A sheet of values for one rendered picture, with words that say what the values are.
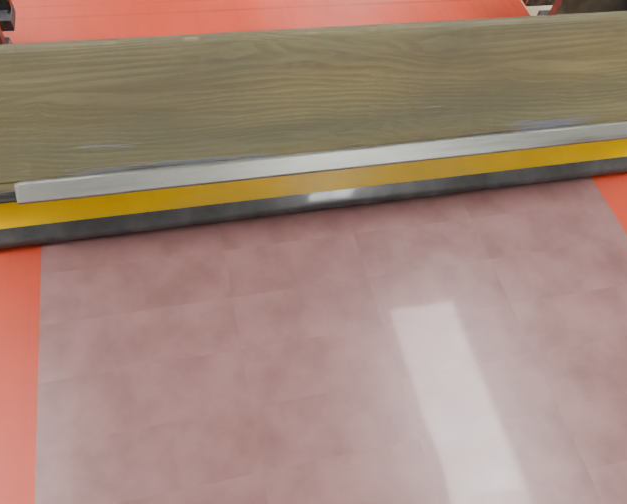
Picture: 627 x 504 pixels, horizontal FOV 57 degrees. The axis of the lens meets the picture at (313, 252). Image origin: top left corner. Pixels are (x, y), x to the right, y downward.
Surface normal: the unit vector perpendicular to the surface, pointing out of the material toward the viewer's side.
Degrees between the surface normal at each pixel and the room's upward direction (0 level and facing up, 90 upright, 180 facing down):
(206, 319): 0
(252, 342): 0
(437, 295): 0
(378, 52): 46
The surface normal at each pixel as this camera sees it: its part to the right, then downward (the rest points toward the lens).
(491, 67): 0.23, 0.21
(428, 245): 0.11, -0.55
